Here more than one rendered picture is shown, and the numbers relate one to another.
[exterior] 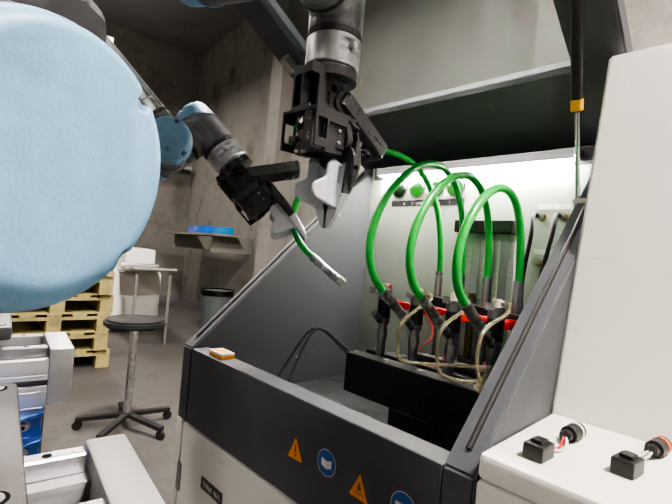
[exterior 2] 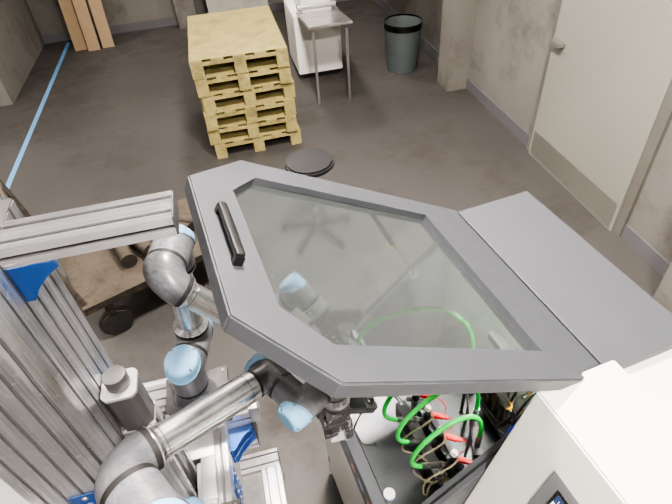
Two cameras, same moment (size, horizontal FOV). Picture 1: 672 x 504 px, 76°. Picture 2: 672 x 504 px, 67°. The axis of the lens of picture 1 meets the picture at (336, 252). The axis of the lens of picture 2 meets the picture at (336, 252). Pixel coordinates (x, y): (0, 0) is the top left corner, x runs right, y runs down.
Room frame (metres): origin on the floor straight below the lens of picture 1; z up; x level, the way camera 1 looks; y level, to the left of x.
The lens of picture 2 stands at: (-0.02, -0.32, 2.59)
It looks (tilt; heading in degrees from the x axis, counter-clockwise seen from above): 42 degrees down; 27
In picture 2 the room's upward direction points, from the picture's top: 5 degrees counter-clockwise
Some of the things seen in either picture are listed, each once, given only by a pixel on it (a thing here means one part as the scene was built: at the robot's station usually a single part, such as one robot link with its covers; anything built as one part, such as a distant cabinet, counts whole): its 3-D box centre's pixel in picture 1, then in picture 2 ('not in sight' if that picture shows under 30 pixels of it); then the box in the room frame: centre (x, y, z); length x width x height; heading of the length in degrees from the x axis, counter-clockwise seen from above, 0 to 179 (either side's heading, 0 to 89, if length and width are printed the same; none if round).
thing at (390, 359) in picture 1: (426, 407); (430, 450); (0.82, -0.19, 0.91); 0.34 x 0.10 x 0.15; 45
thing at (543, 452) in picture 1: (557, 439); not in sight; (0.50, -0.27, 0.99); 0.12 x 0.02 x 0.02; 130
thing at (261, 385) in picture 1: (285, 433); (352, 450); (0.73, 0.06, 0.87); 0.62 x 0.04 x 0.16; 45
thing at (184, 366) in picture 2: not in sight; (185, 368); (0.64, 0.60, 1.20); 0.13 x 0.12 x 0.14; 24
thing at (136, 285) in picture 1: (131, 287); (312, 24); (5.64, 2.61, 0.52); 2.20 x 0.56 x 1.04; 37
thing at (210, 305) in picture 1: (215, 310); (402, 44); (5.89, 1.56, 0.28); 0.47 x 0.45 x 0.57; 38
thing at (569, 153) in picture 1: (462, 165); not in sight; (1.09, -0.30, 1.43); 0.54 x 0.03 x 0.02; 45
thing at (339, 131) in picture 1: (323, 116); (334, 412); (0.59, 0.03, 1.37); 0.09 x 0.08 x 0.12; 135
